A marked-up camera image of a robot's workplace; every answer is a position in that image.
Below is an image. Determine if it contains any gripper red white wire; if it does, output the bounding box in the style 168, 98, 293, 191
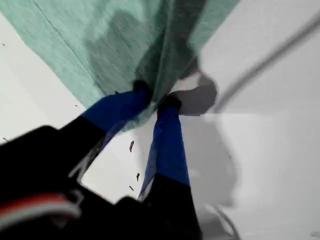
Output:
0, 190, 83, 226

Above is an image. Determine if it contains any pale green T-shirt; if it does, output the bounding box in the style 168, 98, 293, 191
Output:
0, 0, 241, 137

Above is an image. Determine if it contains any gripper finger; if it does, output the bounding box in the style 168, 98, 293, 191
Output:
138, 95, 201, 221
59, 79, 154, 152

